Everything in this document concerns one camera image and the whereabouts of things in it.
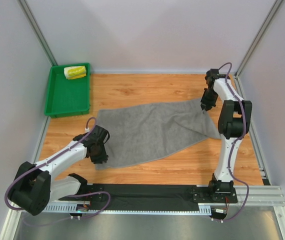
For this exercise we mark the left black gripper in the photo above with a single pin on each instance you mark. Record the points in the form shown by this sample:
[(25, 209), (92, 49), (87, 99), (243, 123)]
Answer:
[(100, 158)]

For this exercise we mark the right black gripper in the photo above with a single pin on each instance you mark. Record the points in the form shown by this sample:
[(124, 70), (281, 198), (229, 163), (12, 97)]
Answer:
[(208, 102)]

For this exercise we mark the grey towel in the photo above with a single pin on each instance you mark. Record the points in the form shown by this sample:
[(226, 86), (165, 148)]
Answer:
[(149, 132)]

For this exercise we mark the yellow green patterned towel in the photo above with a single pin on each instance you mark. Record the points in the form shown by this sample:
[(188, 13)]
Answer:
[(75, 72)]

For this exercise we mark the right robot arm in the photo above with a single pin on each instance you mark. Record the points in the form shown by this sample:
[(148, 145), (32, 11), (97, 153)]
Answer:
[(233, 124)]

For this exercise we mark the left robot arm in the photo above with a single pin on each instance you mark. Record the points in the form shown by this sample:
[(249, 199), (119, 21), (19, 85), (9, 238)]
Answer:
[(47, 172)]

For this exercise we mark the green plastic tray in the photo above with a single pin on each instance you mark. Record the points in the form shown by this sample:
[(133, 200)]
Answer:
[(67, 97)]

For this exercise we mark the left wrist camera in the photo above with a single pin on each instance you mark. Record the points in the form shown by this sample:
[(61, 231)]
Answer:
[(90, 128)]

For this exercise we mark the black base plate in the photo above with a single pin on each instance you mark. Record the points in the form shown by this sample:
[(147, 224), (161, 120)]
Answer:
[(151, 197)]

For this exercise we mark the aluminium frame rail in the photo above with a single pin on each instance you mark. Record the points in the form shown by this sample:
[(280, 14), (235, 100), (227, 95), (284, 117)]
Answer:
[(253, 196)]

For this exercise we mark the right aluminium corner post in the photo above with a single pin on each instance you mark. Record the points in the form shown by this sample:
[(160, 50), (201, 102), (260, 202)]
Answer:
[(259, 36)]

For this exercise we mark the aluminium corner post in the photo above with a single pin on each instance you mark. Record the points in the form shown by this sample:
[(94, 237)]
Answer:
[(37, 31), (259, 36)]

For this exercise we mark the left aluminium corner post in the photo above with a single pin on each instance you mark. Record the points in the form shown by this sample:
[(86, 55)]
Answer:
[(37, 31)]

